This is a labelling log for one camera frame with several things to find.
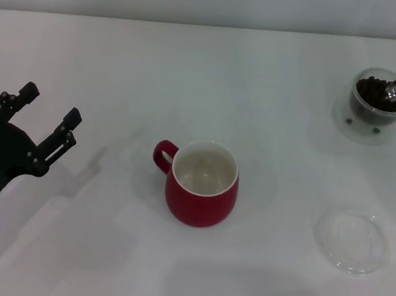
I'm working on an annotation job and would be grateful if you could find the glass saucer with loose beans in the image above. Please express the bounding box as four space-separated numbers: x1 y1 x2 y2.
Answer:
328 82 396 150

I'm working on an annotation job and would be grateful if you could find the coffee bean heap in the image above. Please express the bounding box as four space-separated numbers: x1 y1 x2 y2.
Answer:
350 74 396 126

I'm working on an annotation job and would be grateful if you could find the clear glass cup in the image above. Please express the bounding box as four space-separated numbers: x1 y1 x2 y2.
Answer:
347 65 396 128

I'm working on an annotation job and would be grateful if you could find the red ceramic mug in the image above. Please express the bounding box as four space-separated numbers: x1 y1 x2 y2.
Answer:
143 134 245 233

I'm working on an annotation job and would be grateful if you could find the empty clear glass saucer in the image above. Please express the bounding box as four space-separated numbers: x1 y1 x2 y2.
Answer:
308 206 396 282

